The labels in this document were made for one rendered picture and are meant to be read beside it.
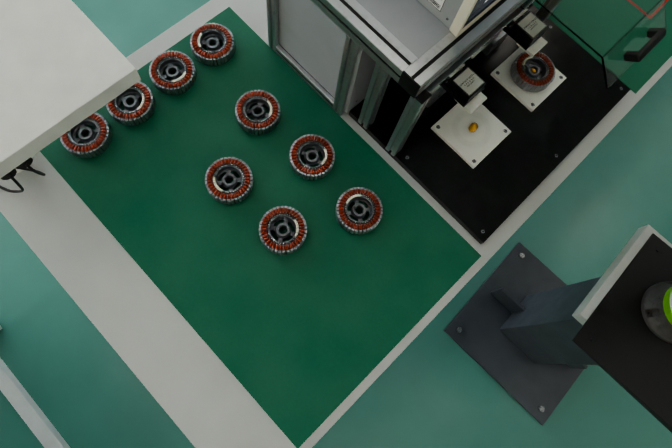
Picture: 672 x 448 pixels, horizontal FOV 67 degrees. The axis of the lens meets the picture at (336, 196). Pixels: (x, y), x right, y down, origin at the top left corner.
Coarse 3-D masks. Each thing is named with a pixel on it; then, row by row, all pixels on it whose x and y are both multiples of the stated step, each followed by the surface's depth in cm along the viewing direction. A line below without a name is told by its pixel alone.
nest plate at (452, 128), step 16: (448, 112) 132; (464, 112) 133; (480, 112) 133; (432, 128) 131; (448, 128) 131; (464, 128) 131; (480, 128) 132; (496, 128) 132; (448, 144) 130; (464, 144) 130; (480, 144) 130; (496, 144) 131; (464, 160) 130; (480, 160) 129
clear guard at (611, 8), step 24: (552, 0) 111; (576, 0) 112; (600, 0) 112; (624, 0) 113; (648, 0) 113; (576, 24) 110; (600, 24) 110; (624, 24) 111; (648, 24) 114; (600, 48) 108; (624, 48) 111
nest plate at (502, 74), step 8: (520, 48) 140; (512, 56) 139; (504, 64) 138; (496, 72) 137; (504, 72) 138; (560, 72) 139; (496, 80) 138; (504, 80) 137; (512, 80) 137; (560, 80) 139; (512, 88) 136; (520, 88) 137; (552, 88) 138; (520, 96) 136; (528, 96) 136; (536, 96) 136; (544, 96) 137; (528, 104) 135; (536, 104) 136
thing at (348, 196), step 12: (348, 192) 123; (360, 192) 123; (372, 192) 124; (348, 204) 124; (360, 204) 123; (372, 204) 123; (336, 216) 123; (348, 216) 121; (360, 216) 122; (372, 216) 122; (348, 228) 120; (360, 228) 120; (372, 228) 121
